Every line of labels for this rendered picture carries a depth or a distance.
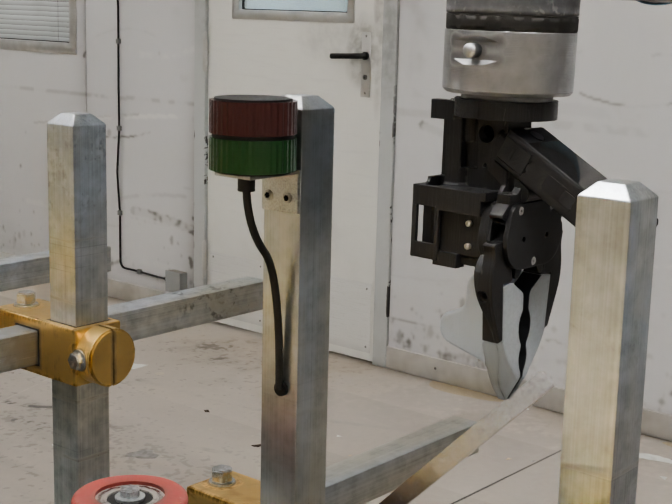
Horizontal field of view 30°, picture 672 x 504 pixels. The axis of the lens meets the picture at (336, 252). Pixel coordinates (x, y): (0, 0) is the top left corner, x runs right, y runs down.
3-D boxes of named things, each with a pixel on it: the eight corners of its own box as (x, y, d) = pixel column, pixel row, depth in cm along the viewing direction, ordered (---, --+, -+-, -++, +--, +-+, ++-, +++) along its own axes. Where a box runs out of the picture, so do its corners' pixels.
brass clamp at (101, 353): (45, 349, 117) (44, 296, 116) (141, 379, 108) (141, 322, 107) (-12, 362, 112) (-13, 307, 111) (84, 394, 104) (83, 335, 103)
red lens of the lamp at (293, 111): (252, 126, 89) (252, 95, 89) (315, 133, 85) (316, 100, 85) (190, 131, 85) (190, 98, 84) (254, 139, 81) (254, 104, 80)
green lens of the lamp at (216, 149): (251, 161, 90) (251, 130, 89) (314, 169, 86) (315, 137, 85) (190, 168, 85) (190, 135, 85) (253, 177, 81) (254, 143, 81)
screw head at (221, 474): (222, 475, 100) (222, 461, 100) (240, 482, 99) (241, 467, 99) (203, 482, 99) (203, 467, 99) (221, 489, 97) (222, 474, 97)
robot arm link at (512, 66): (601, 33, 86) (527, 33, 79) (596, 104, 87) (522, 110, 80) (492, 28, 92) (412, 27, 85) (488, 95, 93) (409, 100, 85)
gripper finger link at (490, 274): (504, 330, 89) (511, 210, 88) (525, 335, 88) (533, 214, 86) (466, 343, 86) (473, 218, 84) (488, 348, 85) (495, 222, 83)
